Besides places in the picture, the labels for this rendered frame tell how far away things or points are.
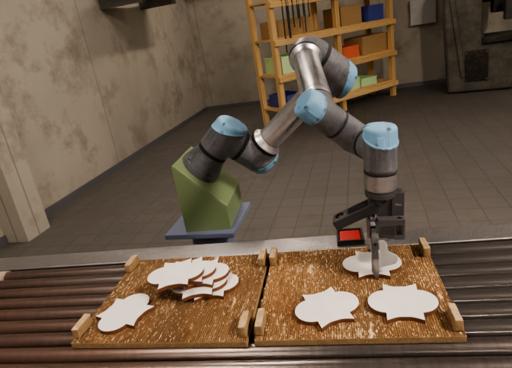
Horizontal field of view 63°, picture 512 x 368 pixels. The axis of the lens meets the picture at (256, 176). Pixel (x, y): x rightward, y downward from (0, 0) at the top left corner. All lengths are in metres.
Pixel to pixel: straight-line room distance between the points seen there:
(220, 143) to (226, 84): 7.75
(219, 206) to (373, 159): 0.71
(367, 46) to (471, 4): 1.63
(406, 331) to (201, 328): 0.43
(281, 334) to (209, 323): 0.17
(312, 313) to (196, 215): 0.72
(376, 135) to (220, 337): 0.54
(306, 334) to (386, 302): 0.19
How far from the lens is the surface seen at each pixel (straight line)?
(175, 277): 1.09
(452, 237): 1.29
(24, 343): 1.23
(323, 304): 0.98
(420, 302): 0.99
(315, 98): 0.97
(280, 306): 1.00
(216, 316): 1.02
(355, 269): 1.09
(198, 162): 1.52
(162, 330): 1.03
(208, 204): 1.52
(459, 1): 7.71
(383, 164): 0.96
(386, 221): 1.02
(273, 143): 1.49
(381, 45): 7.98
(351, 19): 7.47
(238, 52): 9.07
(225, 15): 9.10
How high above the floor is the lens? 1.54
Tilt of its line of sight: 19 degrees down
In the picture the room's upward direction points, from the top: 9 degrees counter-clockwise
